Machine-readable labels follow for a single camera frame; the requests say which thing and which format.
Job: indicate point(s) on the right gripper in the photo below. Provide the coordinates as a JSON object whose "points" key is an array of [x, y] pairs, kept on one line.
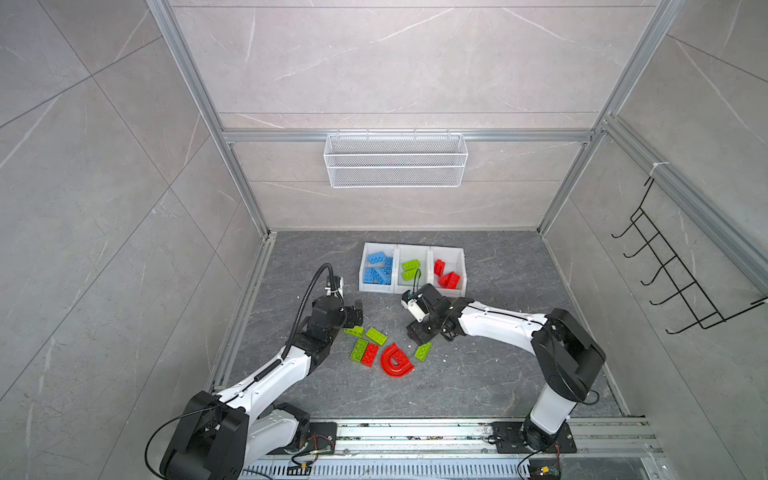
{"points": [[416, 333]]}

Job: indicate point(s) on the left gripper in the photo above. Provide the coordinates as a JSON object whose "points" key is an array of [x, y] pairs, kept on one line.
{"points": [[350, 319]]}

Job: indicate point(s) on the red lego brick bottom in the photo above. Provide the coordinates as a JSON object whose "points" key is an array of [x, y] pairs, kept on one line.
{"points": [[455, 281]]}

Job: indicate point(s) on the red lego brick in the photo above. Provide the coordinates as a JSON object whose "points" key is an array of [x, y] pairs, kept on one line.
{"points": [[445, 280], [455, 281], [369, 355], [439, 268]]}

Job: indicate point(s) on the green lego brick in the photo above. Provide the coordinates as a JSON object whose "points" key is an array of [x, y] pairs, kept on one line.
{"points": [[356, 331], [411, 275], [411, 265], [376, 336], [359, 350]]}

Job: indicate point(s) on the green lego brick underside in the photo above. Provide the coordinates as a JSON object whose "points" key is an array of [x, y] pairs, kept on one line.
{"points": [[422, 352]]}

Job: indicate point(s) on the blue lego brick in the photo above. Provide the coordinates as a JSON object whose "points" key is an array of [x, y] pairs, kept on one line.
{"points": [[387, 269], [377, 258], [370, 276], [380, 276]]}

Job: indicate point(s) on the white three-compartment bin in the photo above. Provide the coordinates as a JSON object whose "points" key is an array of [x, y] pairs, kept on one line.
{"points": [[397, 268]]}

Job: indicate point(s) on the red arch lego piece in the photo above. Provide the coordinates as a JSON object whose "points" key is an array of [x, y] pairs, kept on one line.
{"points": [[395, 363]]}

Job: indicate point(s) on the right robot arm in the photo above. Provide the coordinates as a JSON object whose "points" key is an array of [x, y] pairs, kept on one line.
{"points": [[568, 356]]}

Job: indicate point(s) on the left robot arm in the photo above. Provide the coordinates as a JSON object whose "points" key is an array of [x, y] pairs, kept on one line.
{"points": [[218, 433]]}

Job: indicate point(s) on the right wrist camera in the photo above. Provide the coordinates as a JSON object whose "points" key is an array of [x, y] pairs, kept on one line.
{"points": [[414, 305]]}

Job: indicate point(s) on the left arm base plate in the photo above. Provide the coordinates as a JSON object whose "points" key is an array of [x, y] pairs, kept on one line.
{"points": [[313, 438]]}

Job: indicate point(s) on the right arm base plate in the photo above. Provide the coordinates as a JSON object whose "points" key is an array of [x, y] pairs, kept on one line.
{"points": [[510, 441]]}

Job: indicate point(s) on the metal front rail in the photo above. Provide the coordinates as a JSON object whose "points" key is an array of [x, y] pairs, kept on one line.
{"points": [[457, 448]]}

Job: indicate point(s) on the white wire mesh basket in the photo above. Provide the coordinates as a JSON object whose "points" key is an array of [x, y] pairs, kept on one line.
{"points": [[404, 160]]}

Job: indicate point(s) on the black wire hook rack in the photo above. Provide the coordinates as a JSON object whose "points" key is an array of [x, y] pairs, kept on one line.
{"points": [[704, 312]]}

